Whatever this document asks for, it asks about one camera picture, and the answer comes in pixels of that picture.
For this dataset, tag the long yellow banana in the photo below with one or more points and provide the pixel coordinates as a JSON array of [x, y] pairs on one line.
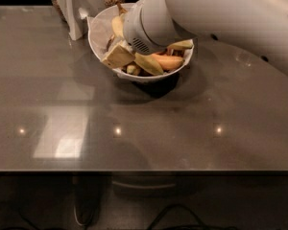
[[141, 62]]

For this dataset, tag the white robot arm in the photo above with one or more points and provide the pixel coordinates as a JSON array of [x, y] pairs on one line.
[[257, 26]]

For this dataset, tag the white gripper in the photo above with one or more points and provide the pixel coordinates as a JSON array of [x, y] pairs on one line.
[[138, 29]]

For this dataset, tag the white stand left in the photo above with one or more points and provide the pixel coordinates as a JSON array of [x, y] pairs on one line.
[[76, 11]]

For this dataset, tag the white paper liner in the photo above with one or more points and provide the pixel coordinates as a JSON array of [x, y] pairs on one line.
[[99, 27]]

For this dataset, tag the white bowl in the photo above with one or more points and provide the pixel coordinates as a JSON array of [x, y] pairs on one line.
[[99, 45]]

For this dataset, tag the orange ripe banana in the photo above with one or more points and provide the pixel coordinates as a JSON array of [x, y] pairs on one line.
[[168, 63]]

